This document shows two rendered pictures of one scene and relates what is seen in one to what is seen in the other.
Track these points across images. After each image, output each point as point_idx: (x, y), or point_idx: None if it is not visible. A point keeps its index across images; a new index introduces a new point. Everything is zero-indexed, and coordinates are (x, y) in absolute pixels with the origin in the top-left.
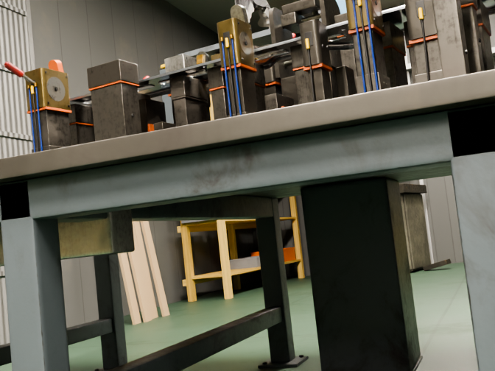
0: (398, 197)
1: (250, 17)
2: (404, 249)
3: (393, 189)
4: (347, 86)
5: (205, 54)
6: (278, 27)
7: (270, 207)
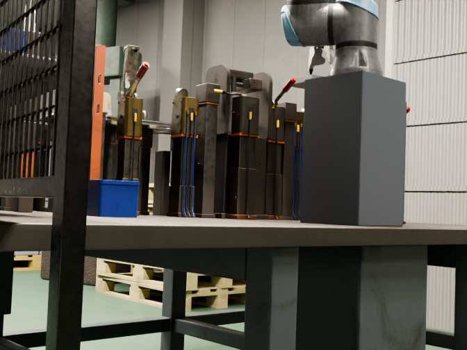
0: (343, 267)
1: (310, 63)
2: (334, 344)
3: (312, 253)
4: (154, 167)
5: (301, 111)
6: (251, 92)
7: (447, 255)
